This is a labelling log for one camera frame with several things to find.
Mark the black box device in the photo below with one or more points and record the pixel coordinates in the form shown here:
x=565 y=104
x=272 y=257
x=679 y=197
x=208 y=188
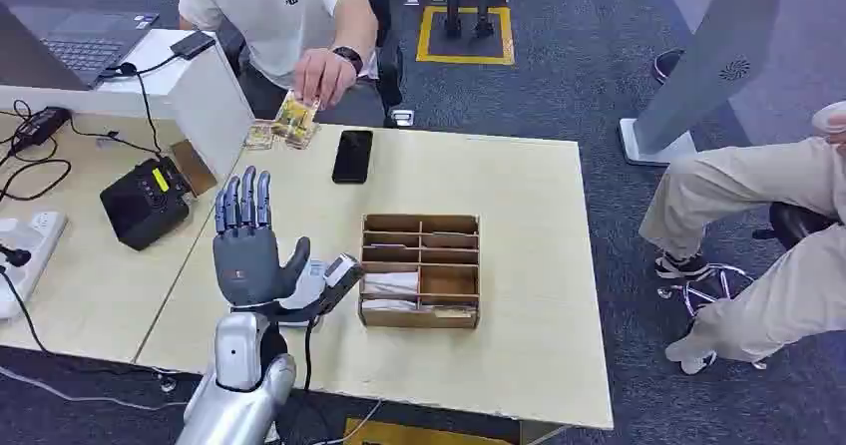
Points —
x=147 y=201

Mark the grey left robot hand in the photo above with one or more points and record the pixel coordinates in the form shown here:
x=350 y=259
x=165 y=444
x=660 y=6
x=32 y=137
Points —
x=248 y=257

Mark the wooden card sorting box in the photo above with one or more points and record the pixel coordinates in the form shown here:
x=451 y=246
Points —
x=421 y=271

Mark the black stool with chrome base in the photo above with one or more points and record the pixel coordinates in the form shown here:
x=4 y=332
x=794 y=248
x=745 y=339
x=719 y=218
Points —
x=747 y=263

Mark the grey floor stand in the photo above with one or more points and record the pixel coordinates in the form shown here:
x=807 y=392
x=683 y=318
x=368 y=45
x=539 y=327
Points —
x=707 y=65

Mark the person across the desk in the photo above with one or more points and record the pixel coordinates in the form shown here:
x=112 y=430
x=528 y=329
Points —
x=291 y=25

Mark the black smartphone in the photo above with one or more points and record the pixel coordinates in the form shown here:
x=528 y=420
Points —
x=352 y=156

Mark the person's hand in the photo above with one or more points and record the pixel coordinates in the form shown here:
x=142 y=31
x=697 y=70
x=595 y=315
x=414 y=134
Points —
x=322 y=77

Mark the black power adapter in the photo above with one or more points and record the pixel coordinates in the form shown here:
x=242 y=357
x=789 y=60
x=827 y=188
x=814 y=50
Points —
x=40 y=127

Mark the white power strip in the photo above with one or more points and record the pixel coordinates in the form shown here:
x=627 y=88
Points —
x=23 y=257

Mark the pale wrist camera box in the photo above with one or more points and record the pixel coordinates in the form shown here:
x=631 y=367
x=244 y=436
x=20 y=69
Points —
x=325 y=282

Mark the white cards in box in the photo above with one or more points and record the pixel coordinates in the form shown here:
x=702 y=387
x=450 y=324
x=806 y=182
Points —
x=390 y=290

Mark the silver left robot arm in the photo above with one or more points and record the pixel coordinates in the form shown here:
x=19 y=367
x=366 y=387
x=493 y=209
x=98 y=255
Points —
x=239 y=382

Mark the seated person in beige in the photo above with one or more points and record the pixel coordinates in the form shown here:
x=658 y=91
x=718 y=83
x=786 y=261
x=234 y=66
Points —
x=760 y=230

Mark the black robot legs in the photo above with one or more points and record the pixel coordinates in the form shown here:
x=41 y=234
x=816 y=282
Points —
x=466 y=2

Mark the small black phone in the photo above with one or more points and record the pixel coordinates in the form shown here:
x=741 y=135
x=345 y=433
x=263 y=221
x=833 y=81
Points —
x=192 y=44

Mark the stack of printed cards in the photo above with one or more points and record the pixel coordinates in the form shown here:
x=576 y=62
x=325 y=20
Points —
x=301 y=134

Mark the black wristwatch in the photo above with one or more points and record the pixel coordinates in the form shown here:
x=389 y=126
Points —
x=349 y=56

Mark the grey laptop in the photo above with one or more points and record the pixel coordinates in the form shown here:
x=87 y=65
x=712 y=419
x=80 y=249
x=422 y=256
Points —
x=73 y=42

